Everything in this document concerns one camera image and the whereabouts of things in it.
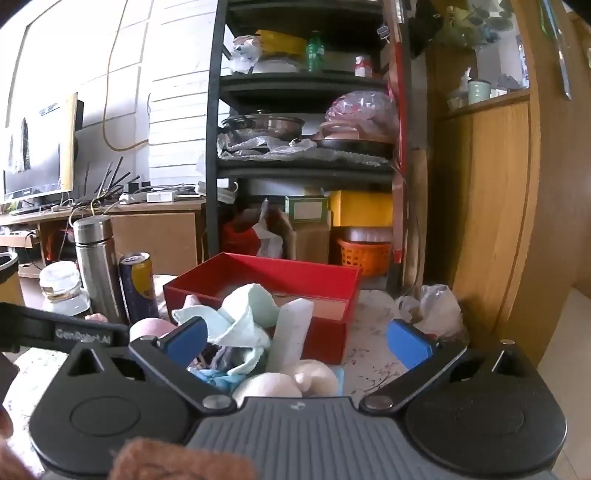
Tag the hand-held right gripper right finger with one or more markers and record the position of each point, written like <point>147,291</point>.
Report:
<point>408,341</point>

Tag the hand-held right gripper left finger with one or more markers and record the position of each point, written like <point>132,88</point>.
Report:
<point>187,339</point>

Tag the pink pig plush toy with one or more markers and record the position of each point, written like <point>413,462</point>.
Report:
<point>150,327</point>

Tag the mint green cloth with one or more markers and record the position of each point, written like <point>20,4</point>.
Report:
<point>249,300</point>

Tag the white foam sponge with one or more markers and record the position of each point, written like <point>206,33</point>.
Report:
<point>291,332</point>

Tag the red box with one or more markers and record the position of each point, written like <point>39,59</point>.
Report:
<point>323,277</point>

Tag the grey patterned cloth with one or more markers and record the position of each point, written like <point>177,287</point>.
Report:
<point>217,355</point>

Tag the pale pink cloth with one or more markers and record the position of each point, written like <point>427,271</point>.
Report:
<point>194,300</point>

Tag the glass jar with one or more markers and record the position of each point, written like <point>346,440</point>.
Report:
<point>62,286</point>

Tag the floral tablecloth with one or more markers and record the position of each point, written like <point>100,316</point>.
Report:
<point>369,364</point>

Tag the light blue cloth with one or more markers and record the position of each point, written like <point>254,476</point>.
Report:
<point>217,381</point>

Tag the steel thermos flask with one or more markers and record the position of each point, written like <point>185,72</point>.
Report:
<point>94,267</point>

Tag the blue and yellow can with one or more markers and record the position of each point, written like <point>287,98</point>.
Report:
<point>138,286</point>

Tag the cream plush toy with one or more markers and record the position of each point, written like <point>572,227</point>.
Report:
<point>268,390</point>

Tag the orange plastic basket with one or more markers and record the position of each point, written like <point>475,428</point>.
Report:
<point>362,256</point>

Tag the red plastic bag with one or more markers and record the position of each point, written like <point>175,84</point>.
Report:
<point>238,237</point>

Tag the wooden desk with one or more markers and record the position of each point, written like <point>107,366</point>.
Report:
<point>152,230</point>

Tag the brown plush toy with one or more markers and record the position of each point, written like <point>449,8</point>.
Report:
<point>184,461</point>

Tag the white paper bag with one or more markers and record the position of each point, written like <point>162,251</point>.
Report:
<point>270,240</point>

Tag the cardboard box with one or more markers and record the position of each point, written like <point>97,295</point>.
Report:
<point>311,244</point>

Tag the yellow box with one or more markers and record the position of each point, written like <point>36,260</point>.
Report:
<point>362,207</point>

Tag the white power strip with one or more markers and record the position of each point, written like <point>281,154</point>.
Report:
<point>157,197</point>

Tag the black router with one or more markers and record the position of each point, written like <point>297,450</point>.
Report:
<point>111,184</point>

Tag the wooden cabinet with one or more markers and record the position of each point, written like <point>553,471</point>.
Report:
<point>489,207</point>

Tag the green box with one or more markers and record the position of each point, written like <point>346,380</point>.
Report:
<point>307,210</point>

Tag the flat screen monitor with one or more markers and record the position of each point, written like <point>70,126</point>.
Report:
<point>37,152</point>

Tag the dark frying pan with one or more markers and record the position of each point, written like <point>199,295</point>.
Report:
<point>360,147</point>

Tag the black shelf rack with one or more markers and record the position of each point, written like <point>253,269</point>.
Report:
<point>214,138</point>

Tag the clear plastic sheet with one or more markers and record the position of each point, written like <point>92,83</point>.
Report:
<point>258,147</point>

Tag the steel pot with lid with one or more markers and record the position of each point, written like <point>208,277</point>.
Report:
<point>268,124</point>

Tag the pink plastic bag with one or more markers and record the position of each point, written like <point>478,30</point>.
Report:
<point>364,108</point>

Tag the red flat board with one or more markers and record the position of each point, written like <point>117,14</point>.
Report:
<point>398,92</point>

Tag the mint green cup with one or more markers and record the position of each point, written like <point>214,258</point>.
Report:
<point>479,92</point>

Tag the small red white bottle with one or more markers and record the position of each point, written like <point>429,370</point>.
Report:
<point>363,67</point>

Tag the crumpled white plastic bag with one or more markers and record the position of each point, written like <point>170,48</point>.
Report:
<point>242,55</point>

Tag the green plastic bottle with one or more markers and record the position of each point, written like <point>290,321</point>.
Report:
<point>315,53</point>

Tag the binder clip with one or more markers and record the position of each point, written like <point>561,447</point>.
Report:
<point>383,33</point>

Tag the yellow bag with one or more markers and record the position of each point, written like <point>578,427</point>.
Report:
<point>281,44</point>

